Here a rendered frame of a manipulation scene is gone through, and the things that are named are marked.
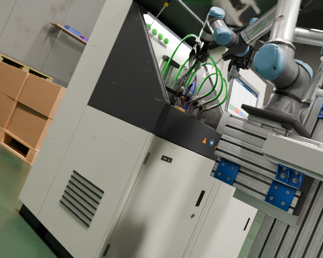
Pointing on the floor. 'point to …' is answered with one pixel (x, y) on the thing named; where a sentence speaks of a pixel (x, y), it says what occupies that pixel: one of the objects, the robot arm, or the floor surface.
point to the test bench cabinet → (95, 185)
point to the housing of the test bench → (72, 109)
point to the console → (224, 190)
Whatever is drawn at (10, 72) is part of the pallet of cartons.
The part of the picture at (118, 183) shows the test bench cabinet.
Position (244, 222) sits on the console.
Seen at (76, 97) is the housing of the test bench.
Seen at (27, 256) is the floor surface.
